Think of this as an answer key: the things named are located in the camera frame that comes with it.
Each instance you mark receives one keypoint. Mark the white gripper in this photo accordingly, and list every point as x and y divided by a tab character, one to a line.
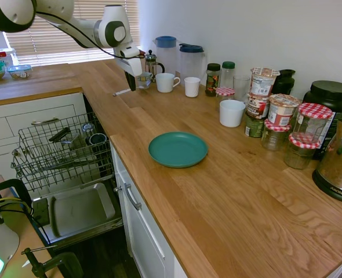
130	66

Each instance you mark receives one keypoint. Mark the white robot base green light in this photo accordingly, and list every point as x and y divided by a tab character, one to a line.
0	234

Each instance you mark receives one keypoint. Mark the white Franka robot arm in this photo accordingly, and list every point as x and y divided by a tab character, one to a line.
113	17

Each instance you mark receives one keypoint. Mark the grey dishwasher door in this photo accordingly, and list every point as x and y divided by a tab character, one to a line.
81	208

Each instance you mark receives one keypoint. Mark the glass French press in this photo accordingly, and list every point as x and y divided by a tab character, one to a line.
150	65

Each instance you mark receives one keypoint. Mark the large white mug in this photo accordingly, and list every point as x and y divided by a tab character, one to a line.
163	82

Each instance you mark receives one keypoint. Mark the clear pitcher light blue lid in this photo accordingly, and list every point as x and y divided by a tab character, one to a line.
165	42

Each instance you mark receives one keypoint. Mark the small plain white cup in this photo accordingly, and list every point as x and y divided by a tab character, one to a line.
192	87

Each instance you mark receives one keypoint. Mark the clear pitcher dark blue lid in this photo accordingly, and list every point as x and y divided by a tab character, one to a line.
191	66

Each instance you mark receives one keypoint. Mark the clear glass jar with label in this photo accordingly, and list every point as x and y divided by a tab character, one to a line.
87	128

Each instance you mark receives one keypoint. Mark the dark blue mug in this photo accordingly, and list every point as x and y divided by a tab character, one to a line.
97	139

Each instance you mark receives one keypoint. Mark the spice jar dark green lid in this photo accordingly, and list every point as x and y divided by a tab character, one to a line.
213	78

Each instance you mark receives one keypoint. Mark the green plate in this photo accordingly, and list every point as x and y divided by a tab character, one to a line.
178	149

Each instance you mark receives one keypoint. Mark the black square container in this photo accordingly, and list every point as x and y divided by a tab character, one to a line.
58	135

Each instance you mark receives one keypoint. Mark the window blind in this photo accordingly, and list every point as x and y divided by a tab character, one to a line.
43	49

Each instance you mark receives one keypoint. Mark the small glass jar checkered lid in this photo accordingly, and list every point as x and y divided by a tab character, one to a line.
225	91

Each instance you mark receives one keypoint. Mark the clear bottle green lid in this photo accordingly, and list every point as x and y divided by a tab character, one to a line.
228	72

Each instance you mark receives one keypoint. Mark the wide white cup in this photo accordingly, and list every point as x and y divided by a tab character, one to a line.
232	114

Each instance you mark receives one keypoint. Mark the silver cabinet door knob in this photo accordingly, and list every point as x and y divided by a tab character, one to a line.
117	189

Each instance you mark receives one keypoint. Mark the food container blue lid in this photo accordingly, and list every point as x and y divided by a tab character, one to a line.
19	72

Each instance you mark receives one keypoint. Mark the clear drinking glass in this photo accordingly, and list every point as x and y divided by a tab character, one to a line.
242	87

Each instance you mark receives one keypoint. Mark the white container red clip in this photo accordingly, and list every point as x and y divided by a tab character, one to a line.
3	55

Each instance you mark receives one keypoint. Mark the red label oatmeal cup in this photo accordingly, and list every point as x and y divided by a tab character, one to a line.
258	107

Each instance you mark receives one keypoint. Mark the green tin can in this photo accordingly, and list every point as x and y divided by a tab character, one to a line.
253	127

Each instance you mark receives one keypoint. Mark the paper oatmeal cup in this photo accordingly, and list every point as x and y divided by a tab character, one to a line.
263	82
282	111

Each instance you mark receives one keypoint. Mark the dark green C-clamp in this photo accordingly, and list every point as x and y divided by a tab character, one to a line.
69	263
20	186

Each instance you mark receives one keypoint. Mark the black vase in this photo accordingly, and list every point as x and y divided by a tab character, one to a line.
285	82

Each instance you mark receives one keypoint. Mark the glass jar red checkered lid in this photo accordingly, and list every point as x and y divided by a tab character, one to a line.
275	139
300	157
314	111

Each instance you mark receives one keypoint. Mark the white cabinet with drawer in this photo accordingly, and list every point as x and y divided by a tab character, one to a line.
147	237

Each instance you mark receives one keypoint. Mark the wooden robot mounting table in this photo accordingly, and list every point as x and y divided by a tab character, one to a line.
23	228

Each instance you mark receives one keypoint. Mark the large black plastic tub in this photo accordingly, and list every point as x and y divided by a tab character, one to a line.
331	95

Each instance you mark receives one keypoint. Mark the stainless steel electric kettle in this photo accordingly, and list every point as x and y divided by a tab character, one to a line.
336	168

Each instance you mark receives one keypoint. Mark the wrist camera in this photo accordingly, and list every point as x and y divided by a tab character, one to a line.
129	52

